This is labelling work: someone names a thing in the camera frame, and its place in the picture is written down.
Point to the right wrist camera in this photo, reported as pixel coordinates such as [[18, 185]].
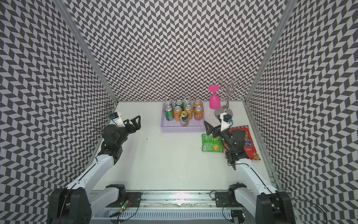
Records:
[[226, 121]]

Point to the white monster can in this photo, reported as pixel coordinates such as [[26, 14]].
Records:
[[168, 101], [186, 101]]

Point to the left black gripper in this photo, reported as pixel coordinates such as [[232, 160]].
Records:
[[137, 126]]

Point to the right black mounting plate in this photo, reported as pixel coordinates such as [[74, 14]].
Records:
[[222, 199]]

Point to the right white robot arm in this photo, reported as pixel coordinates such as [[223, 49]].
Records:
[[263, 201]]

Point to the white Monster can back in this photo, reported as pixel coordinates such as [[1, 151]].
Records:
[[186, 101]]

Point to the orange fanta can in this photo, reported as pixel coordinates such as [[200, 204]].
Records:
[[198, 113], [197, 103], [177, 111], [189, 111]]

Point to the black mounting plate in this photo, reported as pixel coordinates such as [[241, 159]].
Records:
[[222, 199], [132, 198]]

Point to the green gold can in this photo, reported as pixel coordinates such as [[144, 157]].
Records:
[[184, 118]]

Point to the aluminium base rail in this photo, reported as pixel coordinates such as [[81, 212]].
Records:
[[184, 205]]

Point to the chrome glass holder stand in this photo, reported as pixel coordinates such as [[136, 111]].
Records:
[[232, 87]]

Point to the red candy bag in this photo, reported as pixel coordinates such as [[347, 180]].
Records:
[[250, 150]]

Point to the pink plastic wine glass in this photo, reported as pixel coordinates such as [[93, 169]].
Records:
[[214, 101]]

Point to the green snack packet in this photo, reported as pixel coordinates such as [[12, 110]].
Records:
[[210, 144]]

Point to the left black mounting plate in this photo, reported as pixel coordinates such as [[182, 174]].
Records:
[[132, 198]]

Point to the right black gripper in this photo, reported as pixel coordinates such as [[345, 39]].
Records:
[[211, 129]]

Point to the green Sprite can front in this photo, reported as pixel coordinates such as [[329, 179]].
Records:
[[169, 115]]

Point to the green Sprite can back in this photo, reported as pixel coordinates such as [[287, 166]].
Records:
[[180, 103]]

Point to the green sprite can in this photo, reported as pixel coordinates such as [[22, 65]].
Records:
[[169, 115], [180, 103]]

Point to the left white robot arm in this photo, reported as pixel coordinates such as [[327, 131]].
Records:
[[74, 204]]

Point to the lilac plastic basket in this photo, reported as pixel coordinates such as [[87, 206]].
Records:
[[175, 126]]

